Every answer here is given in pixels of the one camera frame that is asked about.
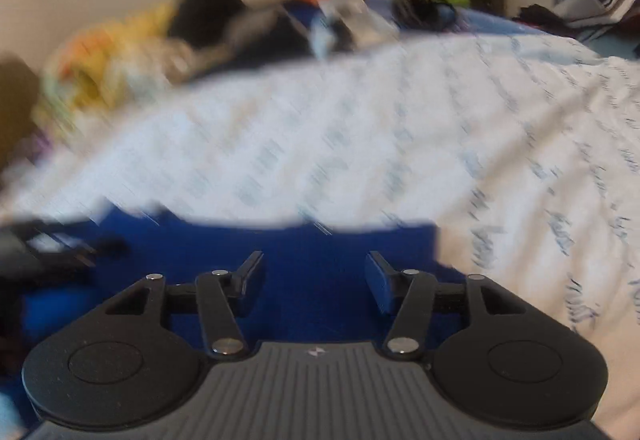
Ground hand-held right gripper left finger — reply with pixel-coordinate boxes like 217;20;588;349
105;250;265;362

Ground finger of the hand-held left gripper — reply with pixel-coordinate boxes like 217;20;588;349
20;219;128;271

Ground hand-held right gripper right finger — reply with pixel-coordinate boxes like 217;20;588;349
365;250;532;362

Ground blue beaded sweater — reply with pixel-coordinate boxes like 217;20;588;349
0;206;470;433

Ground dark clothes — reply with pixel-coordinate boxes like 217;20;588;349
200;2;322;72

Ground purple cloth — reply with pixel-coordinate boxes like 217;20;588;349
20;129;52;167

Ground white script-printed bed sheet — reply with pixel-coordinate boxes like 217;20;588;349
0;32;640;440

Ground brown furniture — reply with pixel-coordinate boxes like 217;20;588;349
0;51;44;167

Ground yellow floral quilt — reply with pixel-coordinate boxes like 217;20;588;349
39;2;193;123

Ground white cloth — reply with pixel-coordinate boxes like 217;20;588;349
107;40;202;87

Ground clear plastic packets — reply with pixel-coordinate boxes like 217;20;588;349
309;0;402;59

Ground black fuzzy earmuffs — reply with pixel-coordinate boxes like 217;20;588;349
394;0;459;29

